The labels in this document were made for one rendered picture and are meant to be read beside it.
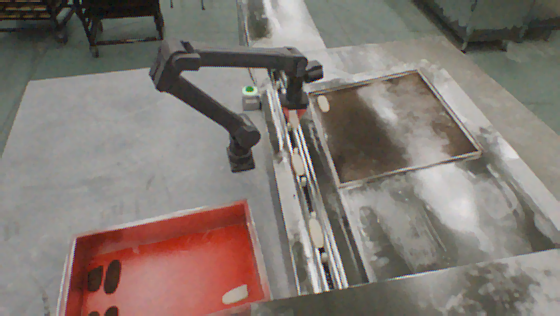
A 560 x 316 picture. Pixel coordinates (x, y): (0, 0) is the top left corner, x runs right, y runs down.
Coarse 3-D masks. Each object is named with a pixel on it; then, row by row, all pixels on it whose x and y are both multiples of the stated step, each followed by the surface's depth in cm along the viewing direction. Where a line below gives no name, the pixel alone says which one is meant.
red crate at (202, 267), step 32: (96, 256) 104; (128, 256) 105; (160, 256) 106; (192, 256) 106; (224, 256) 107; (128, 288) 98; (160, 288) 99; (192, 288) 99; (224, 288) 100; (256, 288) 101
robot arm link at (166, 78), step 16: (160, 48) 97; (176, 48) 94; (160, 64) 97; (160, 80) 95; (176, 80) 98; (176, 96) 102; (192, 96) 105; (208, 96) 110; (208, 112) 111; (224, 112) 115; (240, 128) 120; (256, 128) 124; (240, 144) 124
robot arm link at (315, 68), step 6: (300, 60) 116; (312, 60) 126; (300, 66) 117; (312, 66) 123; (318, 66) 124; (300, 72) 119; (312, 72) 124; (318, 72) 125; (312, 78) 125; (318, 78) 126
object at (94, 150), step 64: (64, 128) 141; (128, 128) 143; (192, 128) 146; (0, 192) 118; (64, 192) 120; (128, 192) 121; (192, 192) 123; (256, 192) 125; (0, 256) 103; (64, 256) 104
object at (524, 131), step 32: (352, 64) 188; (384, 64) 190; (448, 64) 194; (480, 96) 174; (512, 96) 176; (512, 128) 159; (544, 128) 160; (320, 160) 138; (544, 160) 145; (320, 192) 127; (352, 256) 110
